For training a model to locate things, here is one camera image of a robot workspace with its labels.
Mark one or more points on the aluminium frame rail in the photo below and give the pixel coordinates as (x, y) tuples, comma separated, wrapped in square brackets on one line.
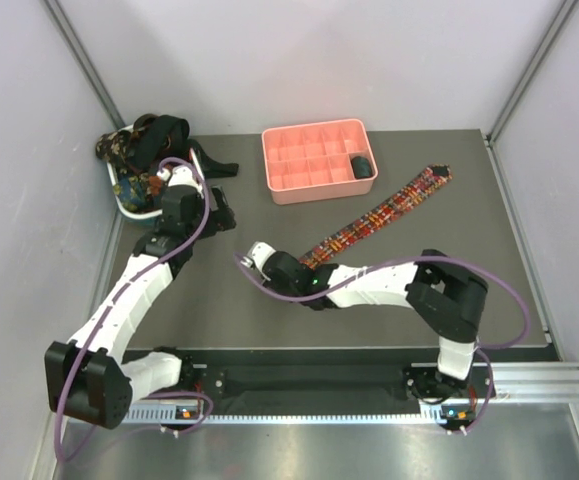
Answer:
[(535, 383)]

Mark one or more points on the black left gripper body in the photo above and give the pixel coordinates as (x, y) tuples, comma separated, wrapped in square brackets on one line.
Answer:
[(220, 219)]

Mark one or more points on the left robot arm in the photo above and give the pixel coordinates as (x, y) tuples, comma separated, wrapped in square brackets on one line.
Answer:
[(87, 378)]

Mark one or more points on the blue tie with yellow flowers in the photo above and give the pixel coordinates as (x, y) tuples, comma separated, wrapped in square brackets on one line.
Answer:
[(130, 193)]

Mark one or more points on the plain black tie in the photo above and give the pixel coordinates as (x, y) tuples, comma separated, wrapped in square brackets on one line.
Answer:
[(156, 137)]

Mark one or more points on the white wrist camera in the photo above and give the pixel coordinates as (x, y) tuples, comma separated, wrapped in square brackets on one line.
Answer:
[(257, 256), (180, 176)]

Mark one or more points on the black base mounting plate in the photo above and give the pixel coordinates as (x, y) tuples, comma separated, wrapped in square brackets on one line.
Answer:
[(311, 383)]

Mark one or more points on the pink compartment tray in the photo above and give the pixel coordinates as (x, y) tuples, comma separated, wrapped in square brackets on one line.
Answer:
[(311, 162)]

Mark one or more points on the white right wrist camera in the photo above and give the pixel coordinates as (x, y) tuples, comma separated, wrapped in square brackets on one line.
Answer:
[(257, 256)]

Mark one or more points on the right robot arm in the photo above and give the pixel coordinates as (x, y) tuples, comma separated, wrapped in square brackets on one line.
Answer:
[(449, 298)]

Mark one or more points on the teal perforated plastic basket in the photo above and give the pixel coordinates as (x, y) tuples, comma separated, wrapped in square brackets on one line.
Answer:
[(116, 174)]

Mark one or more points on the red multicolour checked tie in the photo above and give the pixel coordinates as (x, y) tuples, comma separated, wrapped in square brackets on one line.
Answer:
[(431, 179)]

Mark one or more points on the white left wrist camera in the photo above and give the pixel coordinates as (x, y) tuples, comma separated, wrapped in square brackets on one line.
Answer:
[(180, 176)]

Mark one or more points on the black tie with orange flowers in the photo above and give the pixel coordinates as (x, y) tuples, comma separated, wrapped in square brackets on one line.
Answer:
[(150, 181)]

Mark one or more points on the rolled dark leaf-pattern tie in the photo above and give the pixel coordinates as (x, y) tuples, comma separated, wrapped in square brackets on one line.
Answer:
[(361, 167)]

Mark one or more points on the dark tie with beige flowers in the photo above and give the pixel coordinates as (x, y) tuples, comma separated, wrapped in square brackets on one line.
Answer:
[(117, 148)]

